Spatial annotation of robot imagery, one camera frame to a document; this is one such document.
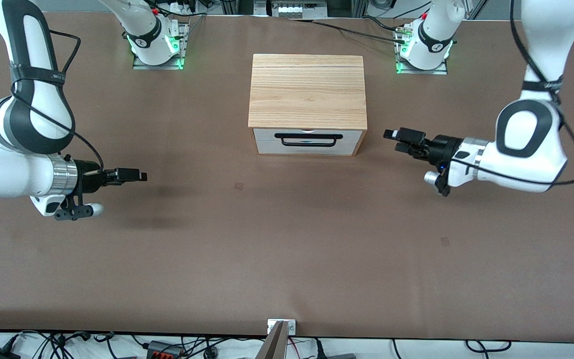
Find white drawer with black handle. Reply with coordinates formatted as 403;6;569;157
253;129;362;148

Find light wooden drawer cabinet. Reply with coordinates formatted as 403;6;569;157
248;54;368;156

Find plain white drawer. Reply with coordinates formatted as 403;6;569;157
256;141;358;155

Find grey power strip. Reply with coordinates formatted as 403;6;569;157
271;0;328;19

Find black box with orange connectors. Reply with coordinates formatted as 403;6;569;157
146;341;184;359

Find black right camera bracket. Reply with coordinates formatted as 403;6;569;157
54;193;93;221

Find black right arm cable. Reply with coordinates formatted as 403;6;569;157
10;30;104;173

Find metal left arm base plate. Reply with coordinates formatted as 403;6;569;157
396;30;449;75

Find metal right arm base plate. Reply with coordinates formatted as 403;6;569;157
133;22;188;70

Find black cable on table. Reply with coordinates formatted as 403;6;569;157
312;20;407;43

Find black looped cable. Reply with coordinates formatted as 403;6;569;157
465;340;512;353

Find small metal edge bracket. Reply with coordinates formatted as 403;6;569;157
267;319;296;335

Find brown camera mount post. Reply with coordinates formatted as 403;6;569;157
256;322;287;359

